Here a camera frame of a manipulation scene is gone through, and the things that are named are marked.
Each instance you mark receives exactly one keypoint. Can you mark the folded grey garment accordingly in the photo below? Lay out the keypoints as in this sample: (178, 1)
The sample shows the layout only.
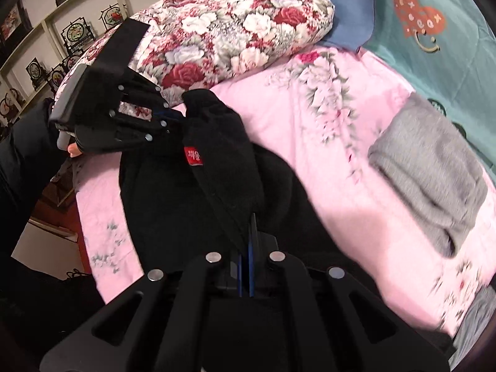
(431, 166)

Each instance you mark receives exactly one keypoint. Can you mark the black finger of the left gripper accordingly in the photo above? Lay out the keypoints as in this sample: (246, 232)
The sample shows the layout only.
(141, 99)
(131, 135)

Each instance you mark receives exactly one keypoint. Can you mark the pink floral bed sheet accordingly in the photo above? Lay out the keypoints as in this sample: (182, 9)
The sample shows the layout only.
(321, 111)

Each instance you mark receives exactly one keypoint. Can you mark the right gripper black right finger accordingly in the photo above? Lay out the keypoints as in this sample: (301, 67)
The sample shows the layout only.
(322, 313)

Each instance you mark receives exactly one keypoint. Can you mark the red floral quilt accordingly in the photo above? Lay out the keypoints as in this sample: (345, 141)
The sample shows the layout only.
(164, 59)

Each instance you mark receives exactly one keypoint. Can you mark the person's left hand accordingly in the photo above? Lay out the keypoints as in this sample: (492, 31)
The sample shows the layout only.
(73, 150)

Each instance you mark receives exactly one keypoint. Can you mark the teal heart print blanket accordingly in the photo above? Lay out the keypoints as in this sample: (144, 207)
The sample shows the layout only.
(446, 50)

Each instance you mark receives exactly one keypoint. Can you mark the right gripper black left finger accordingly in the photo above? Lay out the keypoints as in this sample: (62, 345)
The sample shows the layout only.
(154, 325)

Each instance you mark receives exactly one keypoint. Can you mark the white display shelf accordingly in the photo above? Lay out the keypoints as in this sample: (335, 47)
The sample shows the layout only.
(45, 44)

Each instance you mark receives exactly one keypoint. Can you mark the black pants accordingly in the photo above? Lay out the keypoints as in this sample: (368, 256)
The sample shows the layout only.
(200, 189)

